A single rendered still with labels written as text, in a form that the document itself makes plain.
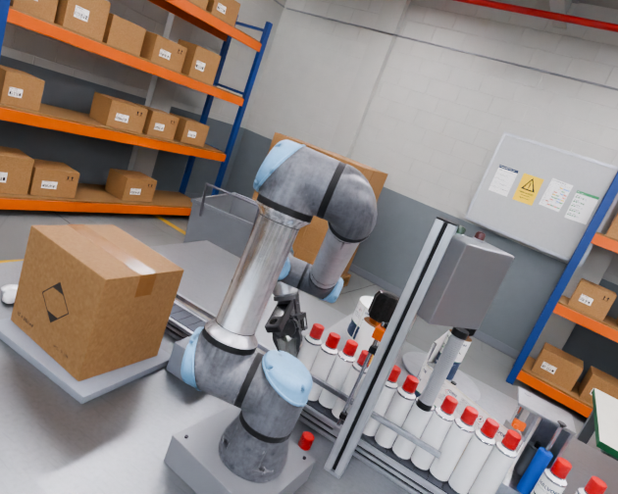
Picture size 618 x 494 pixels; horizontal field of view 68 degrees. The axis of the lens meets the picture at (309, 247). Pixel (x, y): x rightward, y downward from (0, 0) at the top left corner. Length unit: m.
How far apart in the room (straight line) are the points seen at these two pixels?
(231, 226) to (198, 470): 2.51
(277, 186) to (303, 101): 5.91
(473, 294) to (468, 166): 4.71
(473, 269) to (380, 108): 5.26
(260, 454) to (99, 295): 0.49
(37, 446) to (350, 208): 0.76
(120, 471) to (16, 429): 0.22
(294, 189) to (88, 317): 0.58
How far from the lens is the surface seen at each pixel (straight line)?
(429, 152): 5.87
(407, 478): 1.32
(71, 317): 1.21
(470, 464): 1.29
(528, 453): 1.41
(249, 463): 1.02
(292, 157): 0.86
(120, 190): 5.24
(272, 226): 0.87
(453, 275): 0.99
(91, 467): 1.08
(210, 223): 3.45
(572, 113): 5.71
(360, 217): 0.87
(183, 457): 1.06
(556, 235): 5.45
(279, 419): 0.96
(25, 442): 1.11
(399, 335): 1.05
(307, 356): 1.30
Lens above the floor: 1.58
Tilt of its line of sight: 14 degrees down
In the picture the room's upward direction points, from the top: 21 degrees clockwise
